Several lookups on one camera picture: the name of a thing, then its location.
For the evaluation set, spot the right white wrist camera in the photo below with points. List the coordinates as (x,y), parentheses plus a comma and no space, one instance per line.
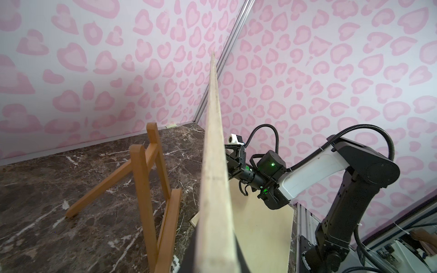
(235,139)

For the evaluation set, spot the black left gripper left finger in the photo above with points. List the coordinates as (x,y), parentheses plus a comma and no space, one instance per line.
(188,262)

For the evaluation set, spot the light wooden board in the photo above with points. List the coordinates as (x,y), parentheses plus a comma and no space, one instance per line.
(264,235)
(216,250)

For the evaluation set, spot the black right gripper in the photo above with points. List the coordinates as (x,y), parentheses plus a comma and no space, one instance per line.
(236,162)

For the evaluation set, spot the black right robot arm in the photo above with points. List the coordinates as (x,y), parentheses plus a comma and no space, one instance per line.
(366,171)

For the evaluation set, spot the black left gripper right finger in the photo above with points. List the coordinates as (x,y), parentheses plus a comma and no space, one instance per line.
(243,265)

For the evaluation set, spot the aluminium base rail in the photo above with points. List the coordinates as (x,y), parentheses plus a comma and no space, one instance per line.
(307,232)

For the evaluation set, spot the rear small wooden easel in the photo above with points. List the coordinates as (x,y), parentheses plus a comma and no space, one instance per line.
(159,247)

